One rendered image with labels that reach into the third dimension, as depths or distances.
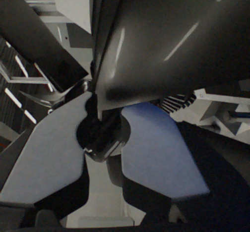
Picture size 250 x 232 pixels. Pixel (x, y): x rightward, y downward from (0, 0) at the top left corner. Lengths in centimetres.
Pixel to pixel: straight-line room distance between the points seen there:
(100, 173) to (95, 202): 679
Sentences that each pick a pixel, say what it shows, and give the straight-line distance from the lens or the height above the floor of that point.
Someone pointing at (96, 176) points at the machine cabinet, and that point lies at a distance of 567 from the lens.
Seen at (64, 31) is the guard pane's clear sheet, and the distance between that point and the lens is 125.
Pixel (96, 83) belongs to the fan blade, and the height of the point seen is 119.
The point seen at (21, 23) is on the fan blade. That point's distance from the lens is 37.
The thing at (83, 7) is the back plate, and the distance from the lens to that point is 61.
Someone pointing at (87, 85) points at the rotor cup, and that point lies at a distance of 29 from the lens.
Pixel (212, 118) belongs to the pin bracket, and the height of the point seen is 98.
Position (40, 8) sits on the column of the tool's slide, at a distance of 97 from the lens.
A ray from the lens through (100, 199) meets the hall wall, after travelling 1233.
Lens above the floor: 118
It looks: 6 degrees down
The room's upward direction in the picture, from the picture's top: 87 degrees counter-clockwise
